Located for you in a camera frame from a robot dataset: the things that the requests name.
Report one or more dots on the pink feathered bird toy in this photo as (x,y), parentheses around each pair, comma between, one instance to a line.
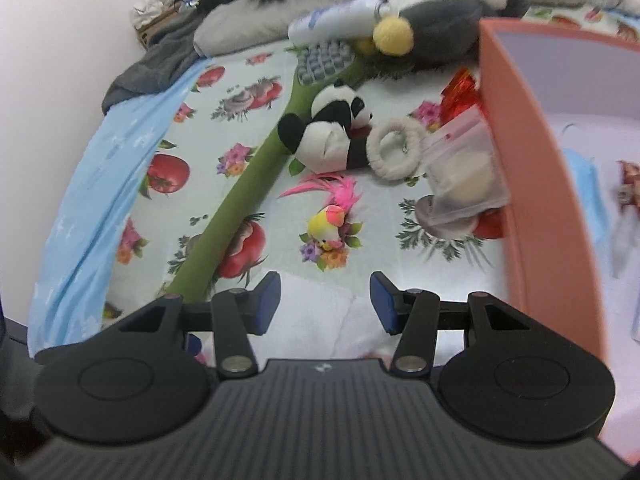
(327,222)

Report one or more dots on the white towel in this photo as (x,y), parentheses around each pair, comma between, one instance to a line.
(330,310)

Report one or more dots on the fruit printed mat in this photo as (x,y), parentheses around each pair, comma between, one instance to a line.
(250,110)

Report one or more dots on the orange cardboard box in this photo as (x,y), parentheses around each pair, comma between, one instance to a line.
(525,160)

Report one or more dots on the brown cardboard box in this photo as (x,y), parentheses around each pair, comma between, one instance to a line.
(150,37)

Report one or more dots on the beige duvet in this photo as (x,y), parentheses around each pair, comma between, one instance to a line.
(240,25)

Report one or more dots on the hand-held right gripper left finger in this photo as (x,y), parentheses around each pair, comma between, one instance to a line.
(267,305)

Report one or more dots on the clear zip bag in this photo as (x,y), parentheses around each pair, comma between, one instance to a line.
(460,175)

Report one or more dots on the dark grey blanket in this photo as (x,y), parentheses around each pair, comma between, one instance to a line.
(150,70)

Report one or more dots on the silver round disc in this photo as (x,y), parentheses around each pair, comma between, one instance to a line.
(445,227)

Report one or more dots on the white crumpled cloth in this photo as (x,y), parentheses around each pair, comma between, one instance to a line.
(152,7)

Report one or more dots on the blue face mask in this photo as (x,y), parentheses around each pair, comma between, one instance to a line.
(585,185)

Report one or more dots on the grey penguin plush toy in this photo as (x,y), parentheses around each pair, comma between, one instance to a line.
(440,20)

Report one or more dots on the white spray bottle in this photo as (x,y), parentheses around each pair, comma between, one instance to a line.
(330,17)

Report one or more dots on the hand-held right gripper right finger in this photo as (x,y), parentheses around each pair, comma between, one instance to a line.
(382,305)

